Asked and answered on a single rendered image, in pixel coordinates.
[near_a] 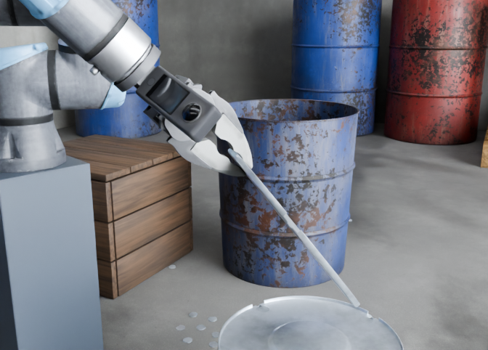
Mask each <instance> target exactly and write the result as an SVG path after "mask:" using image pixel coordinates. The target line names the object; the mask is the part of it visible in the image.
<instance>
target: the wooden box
mask: <svg viewBox="0 0 488 350"><path fill-rule="evenodd" d="M63 145H64V148H65V152H66V155H68V156H70V157H73V158H76V159H79V160H82V161H84V162H87V163H89V164H90V174H91V193H92V202H93V212H94V231H95V241H96V251H97V270H98V280H99V295H100V296H104V297H107V298H111V299H115V298H117V297H118V296H121V295H123V294H124V293H125V292H127V291H129V290H131V289H132V288H134V287H135V286H137V285H138V284H140V283H141V282H143V281H145V280H146V279H148V278H149V277H152V276H153V275H154V274H156V273H158V272H159V271H161V270H162V269H164V268H166V267H167V266H169V265H170V264H172V263H174V262H175V261H177V260H179V259H180V258H181V257H183V256H185V255H187V254H188V253H190V251H192V250H193V232H192V188H191V186H192V177H191V162H189V161H188V160H185V159H184V158H183V157H182V156H181V155H180V154H179V153H178V152H177V151H176V150H175V149H174V147H173V146H172V145H171V144H166V143H160V142H149V141H143V140H138V139H127V138H120V137H110V136H104V135H98V134H94V135H91V136H87V137H82V138H78V139H73V140H70V141H66V142H63Z"/></svg>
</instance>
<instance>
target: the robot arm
mask: <svg viewBox="0 0 488 350"><path fill-rule="evenodd" d="M0 26H46V27H48V28H49V29H50V30H51V31H52V32H53V33H54V34H56V35H57V36H58V37H59V38H60V39H59V40H58V47H59V50H48V46H47V45H46V43H37V44H26V45H19V46H10V47H4V48H0V172H2V173H22V172H31V171H40V170H45V169H48V168H54V167H57V166H60V165H62V164H63V163H65V162H66V152H65V148H64V145H63V143H62V141H61V139H60V136H59V134H58V132H57V130H56V127H55V125H54V118H53V110H82V109H100V110H102V109H103V108H112V107H120V106H121V105H122V104H123V103H124V100H125V97H126V91H127V90H129V89H130V88H131V87H133V86H134V87H135V88H136V89H137V90H136V94H137V95H138V96H139V97H140V98H141V99H143V100H144V101H145V102H146V103H147V104H148V106H147V107H146V109H145V110H144V111H143V113H144V114H145V115H147V116H148V117H149V118H150V119H151V120H152V121H153V122H155V123H156V124H157V125H158V126H159V129H161V130H164V131H165V132H166V133H167V134H168V135H169V137H168V139H167V140H166V141H167V142H168V143H169V144H171V145H172V146H173V147H174V149H175V150H176V151H177V152H178V153H179V154H180V155H181V156H182V157H183V158H184V159H185V160H188V161H189V162H191V163H194V164H196V165H199V166H202V167H205V168H208V169H211V170H214V171H218V172H220V173H223V174H226V175H230V176H245V175H246V173H245V172H244V170H242V169H241V167H239V165H237V164H234V163H231V162H230V161H229V158H227V157H226V156H224V155H220V154H219V153H218V151H217V149H216V145H215V144H214V143H213V142H212V141H210V140H209V139H207V138H204V137H205V136H206V134H207V133H208V132H209V131H210V130H212V132H213V133H214V134H215V135H216V136H217V137H218V138H220V139H224V140H226V141H227V142H228V144H229V147H230V149H231V150H234V151H235V152H236V153H237V154H238V155H239V156H240V157H241V158H242V159H243V161H244V162H245V163H246V164H247V165H248V167H249V168H250V169H252V168H253V162H252V157H251V151H250V148H249V146H248V142H247V140H246V138H245V135H244V133H243V129H242V126H241V125H240V122H239V120H238V118H237V115H236V113H235V111H234V110H233V108H232V107H231V106H230V104H229V103H227V102H226V101H225V100H223V99H222V98H220V97H219V96H218V95H217V94H216V92H215V91H212V90H210V92H209V93H205V92H204V91H202V90H201V89H202V85H200V84H194V83H193V82H192V81H191V80H190V79H189V78H185V77H183V76H179V75H175V76H173V75H172V74H170V73H169V72H168V71H167V70H165V69H164V68H162V67H161V66H157V67H155V66H154V64H155V63H156V62H157V60H158V58H159V56H160V50H159V49H158V48H157V47H156V46H155V45H154V44H151V38H150V37H149V36H148V35H147V34H146V33H145V32H144V31H143V30H142V29H141V28H140V27H139V26H138V25H137V24H136V23H135V22H134V21H133V20H132V19H131V18H130V17H127V15H125V14H124V13H123V11H122V10H121V9H120V8H119V7H118V6H117V5H116V4H115V3H114V2H113V1H112V0H0Z"/></svg>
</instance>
